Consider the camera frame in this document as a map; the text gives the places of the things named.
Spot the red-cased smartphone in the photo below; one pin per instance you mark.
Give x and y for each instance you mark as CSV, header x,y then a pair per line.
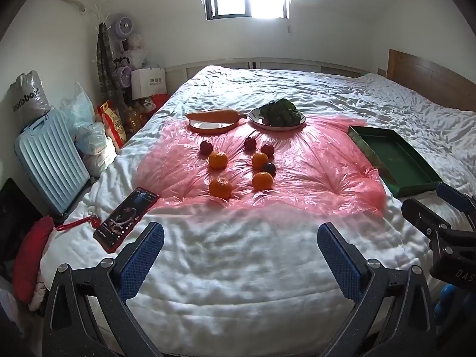
x,y
124,217

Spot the green tray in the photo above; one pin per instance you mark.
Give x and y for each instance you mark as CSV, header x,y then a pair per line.
x,y
394,160

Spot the cooking oil bottle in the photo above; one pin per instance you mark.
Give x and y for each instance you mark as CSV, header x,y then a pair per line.
x,y
135,117

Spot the bumpy mandarin orange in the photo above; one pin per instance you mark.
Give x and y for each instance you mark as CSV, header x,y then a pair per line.
x,y
218,159
220,187

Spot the clear plastic bag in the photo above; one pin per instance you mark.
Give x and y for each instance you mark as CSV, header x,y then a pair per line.
x,y
78,108

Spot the crumpled white plastic bag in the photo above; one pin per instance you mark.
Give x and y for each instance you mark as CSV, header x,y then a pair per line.
x,y
138,50

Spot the pink plastic sheet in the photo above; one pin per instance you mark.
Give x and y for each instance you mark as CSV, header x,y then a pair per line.
x,y
316,163

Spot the white bed quilt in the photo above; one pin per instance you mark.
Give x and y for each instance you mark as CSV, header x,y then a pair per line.
x,y
241,267

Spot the red and white plush toy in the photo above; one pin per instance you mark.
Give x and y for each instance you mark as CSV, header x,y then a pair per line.
x,y
154,102

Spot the black bag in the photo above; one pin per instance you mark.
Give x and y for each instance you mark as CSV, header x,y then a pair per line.
x,y
16,219

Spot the dark purple plum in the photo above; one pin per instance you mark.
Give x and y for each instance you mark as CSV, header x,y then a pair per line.
x,y
270,168

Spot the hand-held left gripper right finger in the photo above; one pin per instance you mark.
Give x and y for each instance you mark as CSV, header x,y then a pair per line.
x,y
336,256

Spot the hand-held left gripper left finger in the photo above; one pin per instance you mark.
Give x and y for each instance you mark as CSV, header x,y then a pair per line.
x,y
143,256

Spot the carrot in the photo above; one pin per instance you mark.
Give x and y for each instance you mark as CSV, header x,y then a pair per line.
x,y
212,116

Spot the wooden headboard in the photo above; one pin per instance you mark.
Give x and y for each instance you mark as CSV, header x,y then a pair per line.
x,y
427,74

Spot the smooth orange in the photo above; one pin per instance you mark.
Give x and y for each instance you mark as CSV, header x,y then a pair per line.
x,y
262,180
260,160

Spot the purple fan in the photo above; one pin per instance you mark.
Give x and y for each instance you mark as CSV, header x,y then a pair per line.
x,y
124,77
122,26

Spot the red cushion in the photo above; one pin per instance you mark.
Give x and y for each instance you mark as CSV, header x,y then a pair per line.
x,y
33,256

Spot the grey printed bag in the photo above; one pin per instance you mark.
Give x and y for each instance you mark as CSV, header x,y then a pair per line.
x,y
28,96

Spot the orange-rimmed white plate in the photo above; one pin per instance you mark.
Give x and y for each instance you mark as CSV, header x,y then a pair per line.
x,y
208,127

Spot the white paper box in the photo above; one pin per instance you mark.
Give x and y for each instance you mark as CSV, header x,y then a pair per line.
x,y
148,83

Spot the green leafy vegetable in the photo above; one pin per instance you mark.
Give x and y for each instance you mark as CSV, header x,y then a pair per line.
x,y
279,113

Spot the orange rice bag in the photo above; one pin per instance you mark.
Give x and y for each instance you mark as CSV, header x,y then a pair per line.
x,y
113,122

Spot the light blue suitcase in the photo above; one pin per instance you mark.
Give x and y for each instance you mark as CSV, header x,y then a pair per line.
x,y
52,160

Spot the plaid scarf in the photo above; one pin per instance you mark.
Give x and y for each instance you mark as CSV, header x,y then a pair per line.
x,y
106,63

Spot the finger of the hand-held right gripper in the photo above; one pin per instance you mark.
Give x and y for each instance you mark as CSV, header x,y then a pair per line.
x,y
420,212
452,193

